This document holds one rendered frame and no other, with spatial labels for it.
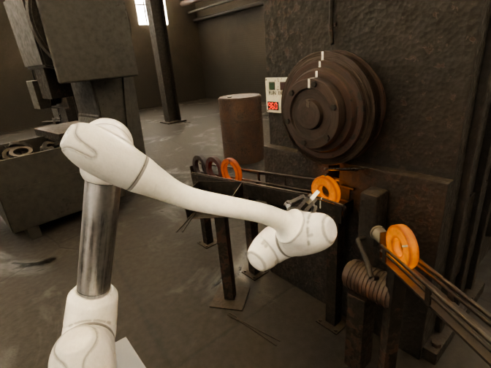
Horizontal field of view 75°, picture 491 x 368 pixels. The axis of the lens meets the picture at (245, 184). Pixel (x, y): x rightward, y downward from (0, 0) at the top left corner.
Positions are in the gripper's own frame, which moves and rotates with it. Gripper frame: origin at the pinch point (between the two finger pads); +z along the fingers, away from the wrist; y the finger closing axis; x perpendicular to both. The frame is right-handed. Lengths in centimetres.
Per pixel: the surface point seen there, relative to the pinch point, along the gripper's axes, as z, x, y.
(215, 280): 8, -114, -9
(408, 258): -8.6, 13.9, 35.4
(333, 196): 21.5, -9.5, 7.1
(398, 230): -2.4, 15.5, 28.1
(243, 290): 8, -99, 9
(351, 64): 25, 39, -22
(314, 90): 19.6, 24.6, -27.3
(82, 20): 86, -94, -257
